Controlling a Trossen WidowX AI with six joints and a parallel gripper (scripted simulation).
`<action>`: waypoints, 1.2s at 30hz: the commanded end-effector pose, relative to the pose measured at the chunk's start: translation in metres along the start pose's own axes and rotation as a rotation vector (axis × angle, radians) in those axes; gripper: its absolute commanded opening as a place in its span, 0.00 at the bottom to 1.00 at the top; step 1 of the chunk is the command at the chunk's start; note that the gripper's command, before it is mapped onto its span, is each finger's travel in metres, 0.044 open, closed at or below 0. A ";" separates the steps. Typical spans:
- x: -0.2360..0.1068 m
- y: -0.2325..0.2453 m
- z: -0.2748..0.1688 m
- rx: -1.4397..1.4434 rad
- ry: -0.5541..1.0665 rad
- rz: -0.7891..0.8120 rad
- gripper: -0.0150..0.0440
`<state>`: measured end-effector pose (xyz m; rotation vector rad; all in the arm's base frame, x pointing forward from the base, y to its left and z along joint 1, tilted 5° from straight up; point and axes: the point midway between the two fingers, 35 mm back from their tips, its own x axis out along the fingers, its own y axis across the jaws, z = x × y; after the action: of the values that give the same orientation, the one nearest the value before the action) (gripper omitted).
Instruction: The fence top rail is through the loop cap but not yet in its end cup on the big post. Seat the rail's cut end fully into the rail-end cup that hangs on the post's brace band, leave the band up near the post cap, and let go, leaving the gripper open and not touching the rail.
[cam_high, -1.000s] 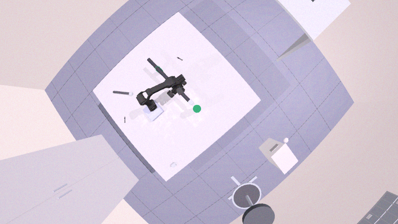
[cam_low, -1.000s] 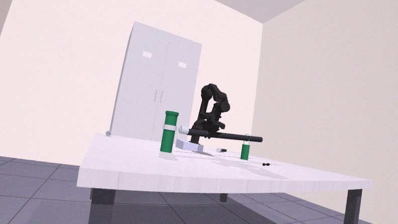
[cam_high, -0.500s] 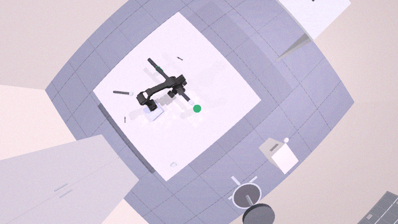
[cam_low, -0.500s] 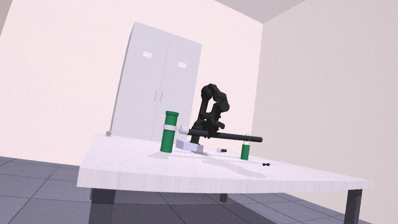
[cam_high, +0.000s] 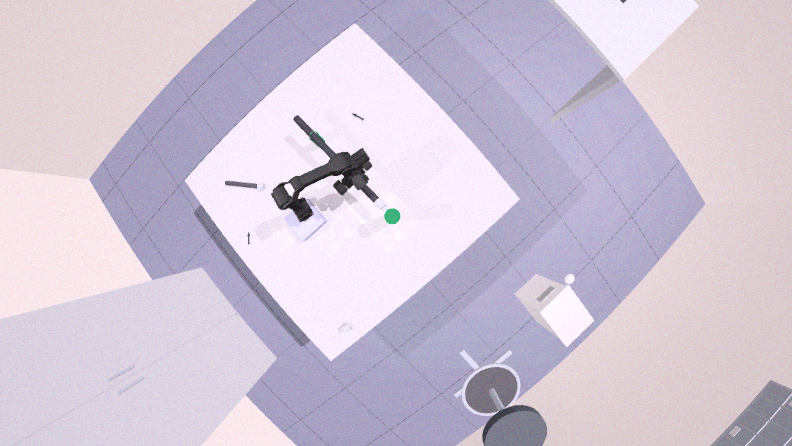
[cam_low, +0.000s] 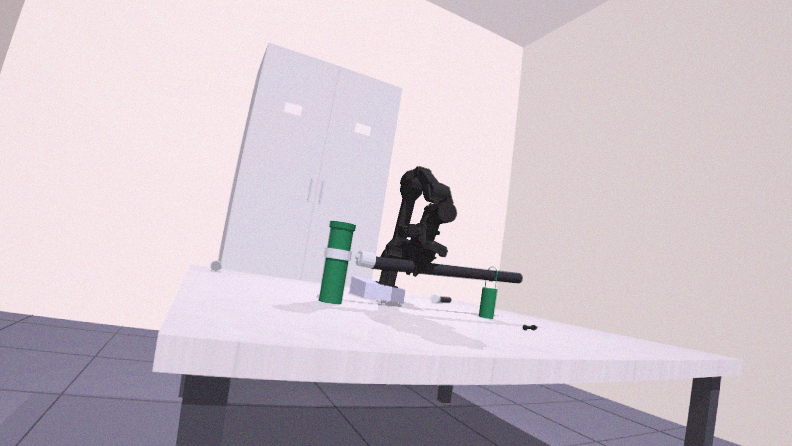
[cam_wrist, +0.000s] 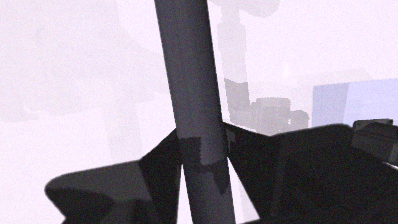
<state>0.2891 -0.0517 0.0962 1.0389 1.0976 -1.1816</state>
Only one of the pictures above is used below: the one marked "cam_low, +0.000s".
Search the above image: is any green cylindrical post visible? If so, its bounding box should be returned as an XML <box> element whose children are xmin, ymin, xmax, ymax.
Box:
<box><xmin>319</xmin><ymin>221</ymin><xmax>356</xmax><ymax>304</ymax></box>

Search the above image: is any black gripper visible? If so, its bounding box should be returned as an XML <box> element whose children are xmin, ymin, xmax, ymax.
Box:
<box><xmin>396</xmin><ymin>221</ymin><xmax>448</xmax><ymax>277</ymax></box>

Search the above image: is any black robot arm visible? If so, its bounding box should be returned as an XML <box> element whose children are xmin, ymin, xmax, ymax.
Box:
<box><xmin>375</xmin><ymin>166</ymin><xmax>458</xmax><ymax>288</ymax></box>

